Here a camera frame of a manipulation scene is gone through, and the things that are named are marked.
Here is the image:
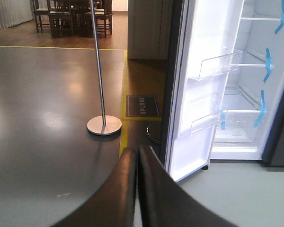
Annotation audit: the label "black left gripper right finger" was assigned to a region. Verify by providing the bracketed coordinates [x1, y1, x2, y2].
[138, 145, 234, 227]

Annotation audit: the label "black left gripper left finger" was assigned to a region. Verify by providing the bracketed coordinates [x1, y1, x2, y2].
[53, 148, 137, 227]

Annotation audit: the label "white open fridge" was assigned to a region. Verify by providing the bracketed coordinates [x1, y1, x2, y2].
[211, 0, 284, 160]

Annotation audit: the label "matte silver pole stand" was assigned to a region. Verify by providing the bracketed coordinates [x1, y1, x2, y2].
[87, 0, 122, 136]

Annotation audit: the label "lower clear door bin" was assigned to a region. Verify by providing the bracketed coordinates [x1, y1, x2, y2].
[189, 103, 228, 136]

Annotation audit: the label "clear door bin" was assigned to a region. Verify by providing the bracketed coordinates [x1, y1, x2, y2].
[189, 103, 228, 136]
[186, 48, 242, 81]

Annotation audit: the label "dark floor sign sticker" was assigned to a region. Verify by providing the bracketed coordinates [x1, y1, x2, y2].
[126, 96, 160, 117]

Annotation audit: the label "clear crisper drawer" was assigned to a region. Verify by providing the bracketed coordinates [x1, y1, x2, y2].
[214, 110, 260, 143]

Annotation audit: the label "blue tape strip drawer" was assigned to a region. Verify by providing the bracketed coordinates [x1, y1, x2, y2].
[220, 110, 227, 130]

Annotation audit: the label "blue tape strip lower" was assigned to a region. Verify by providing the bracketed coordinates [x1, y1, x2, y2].
[253, 90, 266, 128]

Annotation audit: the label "blue tape strip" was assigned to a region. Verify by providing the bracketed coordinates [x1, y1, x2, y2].
[253, 90, 266, 128]
[275, 0, 284, 35]
[263, 48, 272, 83]

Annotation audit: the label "upper clear door bin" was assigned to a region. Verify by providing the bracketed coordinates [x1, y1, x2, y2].
[186, 48, 242, 81]

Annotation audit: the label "blue tape strip middle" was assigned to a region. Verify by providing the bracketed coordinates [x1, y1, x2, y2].
[263, 48, 272, 83]

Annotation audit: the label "white cabinet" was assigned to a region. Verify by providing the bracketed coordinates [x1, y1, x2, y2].
[128, 0, 173, 60]

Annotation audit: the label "dark wooden dining chairs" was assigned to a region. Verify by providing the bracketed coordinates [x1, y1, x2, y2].
[31, 0, 113, 37]

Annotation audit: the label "blue tape strip upper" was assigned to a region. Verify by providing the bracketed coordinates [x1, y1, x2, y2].
[275, 0, 284, 35]

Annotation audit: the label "chrome stanchion post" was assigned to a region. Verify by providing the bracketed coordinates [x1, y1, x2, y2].
[146, 122, 161, 144]

